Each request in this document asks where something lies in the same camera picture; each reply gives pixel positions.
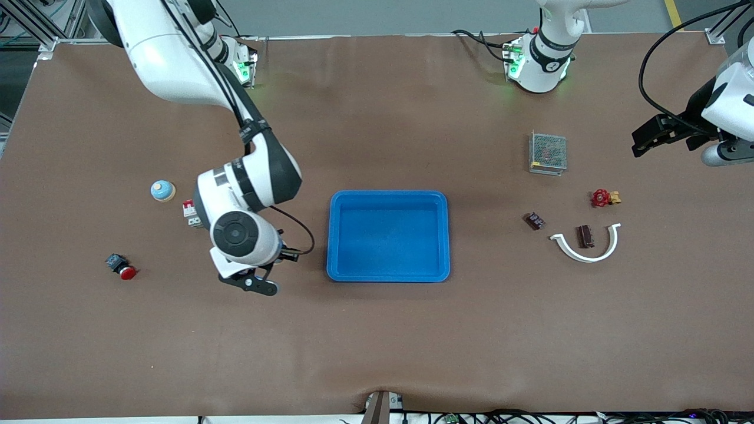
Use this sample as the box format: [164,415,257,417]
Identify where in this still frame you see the white red circuit breaker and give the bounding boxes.
[182,198,204,229]

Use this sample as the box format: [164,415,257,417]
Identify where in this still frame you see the blue plastic tray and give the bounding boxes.
[326,190,451,283]

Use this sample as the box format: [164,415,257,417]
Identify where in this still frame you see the metal mesh power supply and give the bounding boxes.
[528,131,568,177]

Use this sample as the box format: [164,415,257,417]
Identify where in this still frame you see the red mushroom push button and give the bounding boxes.
[105,253,138,281]

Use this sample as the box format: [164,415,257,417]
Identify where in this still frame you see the white curved plastic clamp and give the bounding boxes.
[550,223,622,263]

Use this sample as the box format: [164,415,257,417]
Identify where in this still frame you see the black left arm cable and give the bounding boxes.
[640,0,754,124]

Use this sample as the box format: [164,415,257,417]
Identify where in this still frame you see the grey metal mount bracket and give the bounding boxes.
[361,390,405,424]

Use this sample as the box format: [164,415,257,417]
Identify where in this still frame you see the black base power cables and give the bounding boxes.
[451,28,514,63]

